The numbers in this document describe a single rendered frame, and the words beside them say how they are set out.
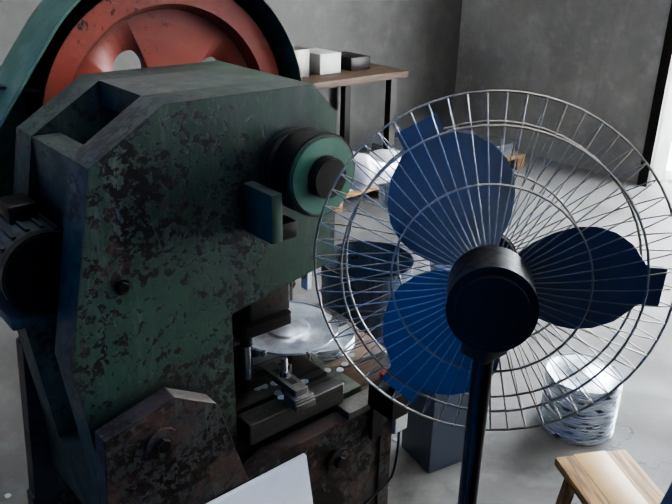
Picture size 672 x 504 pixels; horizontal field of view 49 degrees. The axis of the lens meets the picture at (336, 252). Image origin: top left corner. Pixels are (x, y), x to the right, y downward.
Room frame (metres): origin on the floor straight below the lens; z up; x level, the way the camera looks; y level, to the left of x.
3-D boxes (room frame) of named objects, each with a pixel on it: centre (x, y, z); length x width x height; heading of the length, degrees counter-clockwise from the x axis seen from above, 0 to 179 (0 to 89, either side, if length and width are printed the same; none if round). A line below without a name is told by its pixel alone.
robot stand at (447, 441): (2.26, -0.39, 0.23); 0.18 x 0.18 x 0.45; 30
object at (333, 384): (1.73, 0.23, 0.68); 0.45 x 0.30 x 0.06; 40
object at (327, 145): (1.73, 0.23, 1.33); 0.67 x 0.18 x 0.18; 40
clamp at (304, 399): (1.60, 0.12, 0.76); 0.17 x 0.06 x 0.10; 40
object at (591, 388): (2.47, -0.99, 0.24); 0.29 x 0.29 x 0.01
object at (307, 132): (1.53, 0.08, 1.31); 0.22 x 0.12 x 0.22; 130
